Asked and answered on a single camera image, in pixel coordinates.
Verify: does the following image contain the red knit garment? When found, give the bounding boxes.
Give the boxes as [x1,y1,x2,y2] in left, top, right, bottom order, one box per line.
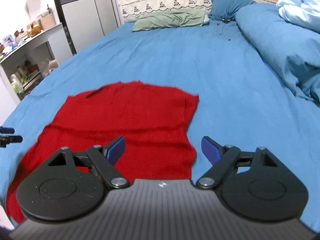
[5,81,199,223]

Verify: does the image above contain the blue bed sheet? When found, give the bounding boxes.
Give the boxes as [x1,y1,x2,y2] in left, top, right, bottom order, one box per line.
[1,22,319,231]

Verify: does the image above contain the white desk shelf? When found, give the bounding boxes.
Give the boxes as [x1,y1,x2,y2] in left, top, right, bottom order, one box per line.
[1,23,73,105]

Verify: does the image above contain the woven storage basket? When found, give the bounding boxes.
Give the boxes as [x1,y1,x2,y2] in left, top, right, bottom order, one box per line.
[40,6,56,30]

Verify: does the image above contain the blue folded duvet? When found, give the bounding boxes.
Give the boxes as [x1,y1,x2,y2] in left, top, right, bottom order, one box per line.
[235,3,319,102]

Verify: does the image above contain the white grey wardrobe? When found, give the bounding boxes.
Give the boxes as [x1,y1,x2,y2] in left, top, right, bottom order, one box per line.
[54,0,118,54]

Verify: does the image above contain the green pillow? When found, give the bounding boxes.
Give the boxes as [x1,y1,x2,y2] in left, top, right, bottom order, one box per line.
[132,8,209,32]

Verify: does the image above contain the dark blue pillow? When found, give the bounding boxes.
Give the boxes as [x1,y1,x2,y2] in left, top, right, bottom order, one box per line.
[208,0,255,21]

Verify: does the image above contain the light blue blanket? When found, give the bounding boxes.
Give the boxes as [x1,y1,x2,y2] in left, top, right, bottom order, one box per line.
[276,0,320,33]

